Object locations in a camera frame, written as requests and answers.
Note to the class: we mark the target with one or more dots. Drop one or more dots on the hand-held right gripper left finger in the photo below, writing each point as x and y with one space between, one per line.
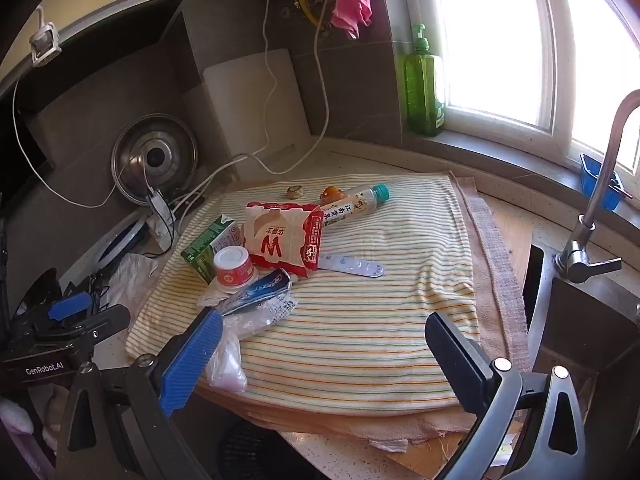
192 360

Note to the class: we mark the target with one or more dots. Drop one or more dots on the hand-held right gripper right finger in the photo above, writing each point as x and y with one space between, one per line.
450 355

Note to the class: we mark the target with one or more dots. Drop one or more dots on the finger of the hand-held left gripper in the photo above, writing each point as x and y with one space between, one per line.
100 322
70 306

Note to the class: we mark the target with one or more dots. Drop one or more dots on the clear plastic wrapper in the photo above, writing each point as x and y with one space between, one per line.
230 360

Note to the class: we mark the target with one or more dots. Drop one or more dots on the red and white yogurt cup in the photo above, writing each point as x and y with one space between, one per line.
235 270

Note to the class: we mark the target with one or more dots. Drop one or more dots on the blue toothpaste tube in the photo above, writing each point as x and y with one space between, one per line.
260 285

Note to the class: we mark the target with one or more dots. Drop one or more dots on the green drink carton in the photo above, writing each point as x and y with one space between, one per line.
205 255

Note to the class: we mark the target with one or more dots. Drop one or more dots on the clear toothbrush case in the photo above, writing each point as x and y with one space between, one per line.
350 264

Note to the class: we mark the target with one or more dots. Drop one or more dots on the red and white paper bag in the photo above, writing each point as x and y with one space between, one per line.
280 245

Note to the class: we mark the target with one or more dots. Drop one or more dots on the clear plastic bottle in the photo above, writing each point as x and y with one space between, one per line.
355 202

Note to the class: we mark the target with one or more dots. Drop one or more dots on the orange peel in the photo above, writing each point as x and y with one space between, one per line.
330 192

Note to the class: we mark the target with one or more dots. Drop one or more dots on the person's left hand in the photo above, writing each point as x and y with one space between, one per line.
12 417

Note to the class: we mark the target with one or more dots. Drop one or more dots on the white plastic bag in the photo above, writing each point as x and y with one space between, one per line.
132 280

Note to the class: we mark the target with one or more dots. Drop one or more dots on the striped towel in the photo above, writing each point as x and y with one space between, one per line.
375 320

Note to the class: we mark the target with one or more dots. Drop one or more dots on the white power strip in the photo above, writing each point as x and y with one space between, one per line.
162 237

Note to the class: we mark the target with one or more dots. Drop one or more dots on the steel sink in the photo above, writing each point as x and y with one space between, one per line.
575 330

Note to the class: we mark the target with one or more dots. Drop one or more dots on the white charger plug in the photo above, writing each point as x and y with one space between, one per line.
161 206

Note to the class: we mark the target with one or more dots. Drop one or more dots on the steel pot lid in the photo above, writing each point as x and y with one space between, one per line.
135 160

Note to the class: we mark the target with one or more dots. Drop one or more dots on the blue plastic holder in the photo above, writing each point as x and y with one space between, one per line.
592 170

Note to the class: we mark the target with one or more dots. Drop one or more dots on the white cutting board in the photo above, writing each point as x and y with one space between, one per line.
240 110

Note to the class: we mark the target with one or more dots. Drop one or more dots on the steel faucet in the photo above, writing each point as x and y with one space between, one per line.
607 155

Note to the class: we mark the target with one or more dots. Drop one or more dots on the green soap bottle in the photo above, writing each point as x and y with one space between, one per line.
422 85

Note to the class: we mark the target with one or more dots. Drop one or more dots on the window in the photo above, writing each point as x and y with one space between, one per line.
500 35

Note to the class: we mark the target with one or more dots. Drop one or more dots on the pink cloth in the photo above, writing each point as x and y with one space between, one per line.
352 2

